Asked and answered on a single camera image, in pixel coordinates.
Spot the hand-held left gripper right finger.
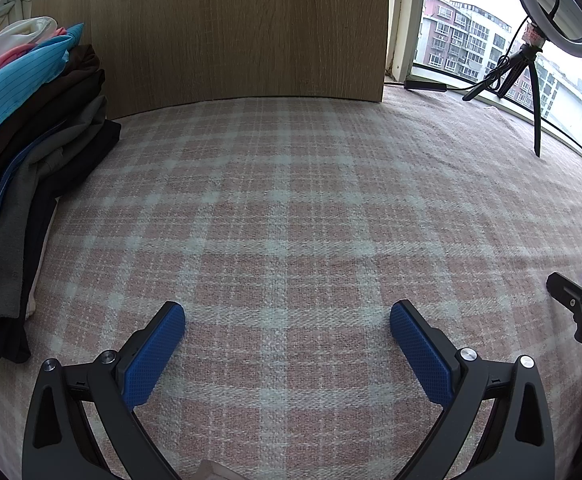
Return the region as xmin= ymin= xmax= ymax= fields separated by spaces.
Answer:
xmin=389 ymin=300 xmax=556 ymax=480

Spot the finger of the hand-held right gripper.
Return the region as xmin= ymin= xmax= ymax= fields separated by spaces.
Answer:
xmin=546 ymin=271 xmax=582 ymax=317

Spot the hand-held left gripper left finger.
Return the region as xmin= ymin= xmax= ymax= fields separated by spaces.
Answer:
xmin=22 ymin=301 xmax=187 ymax=480

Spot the pile of folded clothes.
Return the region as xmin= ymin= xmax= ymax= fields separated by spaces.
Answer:
xmin=0 ymin=16 xmax=122 ymax=365

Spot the black tripod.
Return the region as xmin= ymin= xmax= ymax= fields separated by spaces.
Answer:
xmin=462 ymin=42 xmax=544 ymax=157

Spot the wooden panel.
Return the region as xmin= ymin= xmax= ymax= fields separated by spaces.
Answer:
xmin=30 ymin=0 xmax=391 ymax=122

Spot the black cable with inline switch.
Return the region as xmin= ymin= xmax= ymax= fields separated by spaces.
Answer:
xmin=386 ymin=0 xmax=562 ymax=93

